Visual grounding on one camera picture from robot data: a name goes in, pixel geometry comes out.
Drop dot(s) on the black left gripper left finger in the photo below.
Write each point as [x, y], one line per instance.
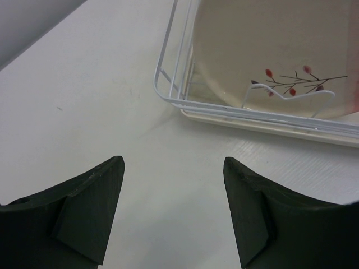
[65, 226]

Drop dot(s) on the white wire dish rack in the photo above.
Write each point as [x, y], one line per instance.
[163, 83]

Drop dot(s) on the cream and pink plate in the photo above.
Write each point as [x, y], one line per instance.
[287, 57]

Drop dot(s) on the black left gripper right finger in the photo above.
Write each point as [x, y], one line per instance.
[276, 227]

